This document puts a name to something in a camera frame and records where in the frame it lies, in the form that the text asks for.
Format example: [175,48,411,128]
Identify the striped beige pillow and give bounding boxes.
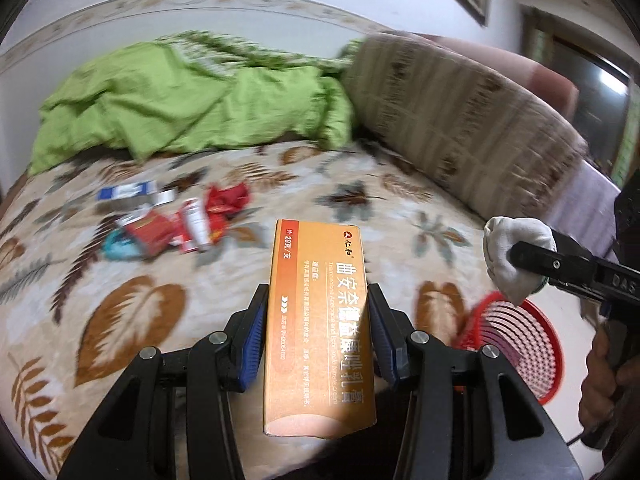
[340,32,591,221]

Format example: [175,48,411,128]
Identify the wooden framed window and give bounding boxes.
[520,5,640,186]

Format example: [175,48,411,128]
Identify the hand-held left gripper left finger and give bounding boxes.
[59,283,271,480]

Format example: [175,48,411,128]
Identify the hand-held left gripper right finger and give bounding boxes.
[367,283,583,480]

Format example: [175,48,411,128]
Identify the leaf printed blanket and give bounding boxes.
[0,137,501,480]

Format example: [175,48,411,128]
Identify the white and red tube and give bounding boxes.
[177,199,213,253]

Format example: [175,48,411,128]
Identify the person's right hand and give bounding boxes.
[579,325,640,441]

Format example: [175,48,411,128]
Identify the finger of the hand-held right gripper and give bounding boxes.
[507,230,601,291]

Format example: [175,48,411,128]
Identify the teal cartoon tissue pack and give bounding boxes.
[102,230,146,261]

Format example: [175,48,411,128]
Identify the orange cardboard box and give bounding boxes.
[262,219,377,437]

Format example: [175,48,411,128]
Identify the red cardboard box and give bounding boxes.
[115,207,183,261]

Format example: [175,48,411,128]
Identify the blue and white carton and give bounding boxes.
[95,182,178,211]

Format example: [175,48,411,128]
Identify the white tissue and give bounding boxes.
[482,216,557,306]

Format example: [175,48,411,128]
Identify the table with lilac cloth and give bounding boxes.
[545,157,623,256]

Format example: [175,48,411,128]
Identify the pink cushion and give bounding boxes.
[415,32,581,121]

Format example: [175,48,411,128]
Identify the red plastic basket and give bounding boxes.
[452,291,564,407]

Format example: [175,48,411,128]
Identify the green quilt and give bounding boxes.
[29,31,371,176]

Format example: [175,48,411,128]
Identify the red wrapper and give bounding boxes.
[205,183,251,221]

